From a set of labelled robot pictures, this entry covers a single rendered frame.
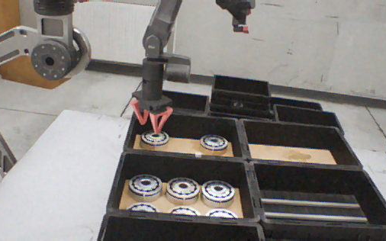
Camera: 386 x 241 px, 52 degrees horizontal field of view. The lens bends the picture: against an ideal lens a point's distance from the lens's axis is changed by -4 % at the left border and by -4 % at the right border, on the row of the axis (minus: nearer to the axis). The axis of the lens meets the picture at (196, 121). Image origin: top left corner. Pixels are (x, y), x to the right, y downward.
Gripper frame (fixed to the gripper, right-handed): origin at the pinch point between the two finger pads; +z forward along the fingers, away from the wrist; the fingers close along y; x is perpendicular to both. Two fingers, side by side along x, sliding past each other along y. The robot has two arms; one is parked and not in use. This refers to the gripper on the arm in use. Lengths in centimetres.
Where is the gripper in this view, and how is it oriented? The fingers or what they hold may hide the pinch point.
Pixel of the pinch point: (150, 126)
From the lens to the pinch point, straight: 117.1
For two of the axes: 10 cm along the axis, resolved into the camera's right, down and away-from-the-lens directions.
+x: -7.0, 2.7, -6.6
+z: -0.9, 8.8, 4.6
